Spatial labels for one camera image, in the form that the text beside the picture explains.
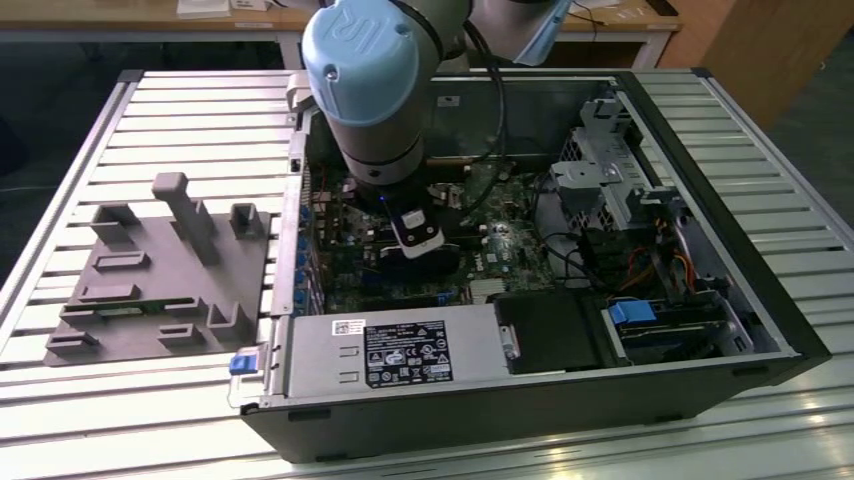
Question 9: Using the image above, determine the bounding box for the wooden cabinet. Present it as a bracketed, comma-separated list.
[657, 0, 854, 129]

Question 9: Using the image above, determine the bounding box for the silver disk bay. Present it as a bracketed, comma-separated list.
[599, 294, 760, 364]

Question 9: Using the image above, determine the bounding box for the green RAM stick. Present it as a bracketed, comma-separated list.
[96, 299, 168, 319]

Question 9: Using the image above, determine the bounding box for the silver power supply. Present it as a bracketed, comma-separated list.
[263, 302, 519, 409]

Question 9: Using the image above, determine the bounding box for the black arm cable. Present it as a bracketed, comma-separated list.
[463, 19, 513, 211]

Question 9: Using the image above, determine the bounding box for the blue disk carrier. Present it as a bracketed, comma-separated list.
[607, 298, 660, 329]

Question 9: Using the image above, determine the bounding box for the wooden desk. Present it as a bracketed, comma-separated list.
[0, 0, 684, 71]

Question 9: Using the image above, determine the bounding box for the silver chipset heatsink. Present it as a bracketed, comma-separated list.
[470, 279, 509, 301]

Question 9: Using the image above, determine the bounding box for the green motherboard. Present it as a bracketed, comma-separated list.
[303, 149, 569, 314]

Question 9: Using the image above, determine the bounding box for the coloured wire bundle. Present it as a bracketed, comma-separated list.
[617, 244, 700, 295]

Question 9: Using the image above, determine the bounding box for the gray parts rack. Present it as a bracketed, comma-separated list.
[40, 171, 277, 369]

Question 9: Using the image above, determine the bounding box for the black PC case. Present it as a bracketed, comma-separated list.
[238, 67, 833, 464]

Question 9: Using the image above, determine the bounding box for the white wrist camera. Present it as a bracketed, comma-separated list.
[390, 209, 447, 260]

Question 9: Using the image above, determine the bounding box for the black drive cover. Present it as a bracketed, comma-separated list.
[490, 289, 620, 376]

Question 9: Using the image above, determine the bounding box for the black RAM slot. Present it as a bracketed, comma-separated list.
[439, 224, 483, 245]

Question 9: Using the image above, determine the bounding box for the metal disk bay cage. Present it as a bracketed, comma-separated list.
[550, 97, 676, 231]

